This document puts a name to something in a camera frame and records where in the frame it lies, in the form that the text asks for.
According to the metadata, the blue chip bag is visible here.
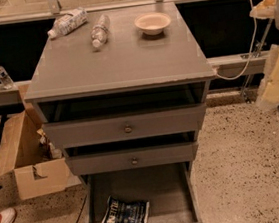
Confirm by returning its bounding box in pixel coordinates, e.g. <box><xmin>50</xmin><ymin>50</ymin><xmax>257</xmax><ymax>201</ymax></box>
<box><xmin>101</xmin><ymin>196</ymin><xmax>150</xmax><ymax>223</ymax></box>

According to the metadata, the grey top drawer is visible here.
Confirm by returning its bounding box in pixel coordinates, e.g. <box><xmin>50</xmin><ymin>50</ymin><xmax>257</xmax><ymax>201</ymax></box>
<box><xmin>43</xmin><ymin>104</ymin><xmax>206</xmax><ymax>148</ymax></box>

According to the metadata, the grey drawer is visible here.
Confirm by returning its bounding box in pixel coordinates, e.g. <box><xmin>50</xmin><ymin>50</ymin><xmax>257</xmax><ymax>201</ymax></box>
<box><xmin>43</xmin><ymin>104</ymin><xmax>206</xmax><ymax>148</ymax></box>
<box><xmin>66</xmin><ymin>141</ymin><xmax>198</xmax><ymax>176</ymax></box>
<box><xmin>86</xmin><ymin>163</ymin><xmax>202</xmax><ymax>223</ymax></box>

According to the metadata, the grey bottom drawer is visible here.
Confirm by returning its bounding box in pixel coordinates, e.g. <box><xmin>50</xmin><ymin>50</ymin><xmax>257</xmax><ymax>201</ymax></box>
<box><xmin>86</xmin><ymin>163</ymin><xmax>202</xmax><ymax>223</ymax></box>

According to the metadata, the grey drawer cabinet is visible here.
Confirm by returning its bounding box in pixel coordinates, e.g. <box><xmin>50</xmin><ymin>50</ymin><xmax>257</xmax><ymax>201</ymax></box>
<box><xmin>14</xmin><ymin>0</ymin><xmax>234</xmax><ymax>223</ymax></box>

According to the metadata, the grey middle drawer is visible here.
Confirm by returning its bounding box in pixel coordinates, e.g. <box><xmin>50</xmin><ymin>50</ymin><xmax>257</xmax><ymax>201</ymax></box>
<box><xmin>66</xmin><ymin>141</ymin><xmax>198</xmax><ymax>176</ymax></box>

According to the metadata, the metal tripod stand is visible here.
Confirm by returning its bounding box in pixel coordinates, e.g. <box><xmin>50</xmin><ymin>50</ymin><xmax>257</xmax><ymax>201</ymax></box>
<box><xmin>240</xmin><ymin>18</ymin><xmax>273</xmax><ymax>104</ymax></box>

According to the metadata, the white bowl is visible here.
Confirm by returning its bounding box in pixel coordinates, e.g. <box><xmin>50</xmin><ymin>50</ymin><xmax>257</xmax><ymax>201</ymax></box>
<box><xmin>134</xmin><ymin>12</ymin><xmax>171</xmax><ymax>36</ymax></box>

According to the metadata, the clear water bottle lying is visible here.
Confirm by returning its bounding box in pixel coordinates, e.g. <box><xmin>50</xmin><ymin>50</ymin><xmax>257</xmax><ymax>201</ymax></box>
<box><xmin>90</xmin><ymin>15</ymin><xmax>110</xmax><ymax>48</ymax></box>

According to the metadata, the white labelled bottle lying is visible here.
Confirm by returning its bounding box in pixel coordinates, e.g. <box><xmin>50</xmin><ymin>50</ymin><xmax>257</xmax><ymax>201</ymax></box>
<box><xmin>47</xmin><ymin>7</ymin><xmax>88</xmax><ymax>39</ymax></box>

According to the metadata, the open cardboard box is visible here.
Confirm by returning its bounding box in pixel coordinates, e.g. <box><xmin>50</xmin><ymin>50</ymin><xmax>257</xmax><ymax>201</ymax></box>
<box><xmin>0</xmin><ymin>79</ymin><xmax>73</xmax><ymax>204</ymax></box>

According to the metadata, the standing water bottle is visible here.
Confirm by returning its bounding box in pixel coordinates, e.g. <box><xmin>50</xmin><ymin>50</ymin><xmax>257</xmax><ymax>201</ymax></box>
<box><xmin>0</xmin><ymin>66</ymin><xmax>14</xmax><ymax>89</ymax></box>

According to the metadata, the white cable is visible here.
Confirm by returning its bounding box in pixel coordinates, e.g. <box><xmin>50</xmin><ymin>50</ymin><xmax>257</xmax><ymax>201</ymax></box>
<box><xmin>205</xmin><ymin>0</ymin><xmax>264</xmax><ymax>83</ymax></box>

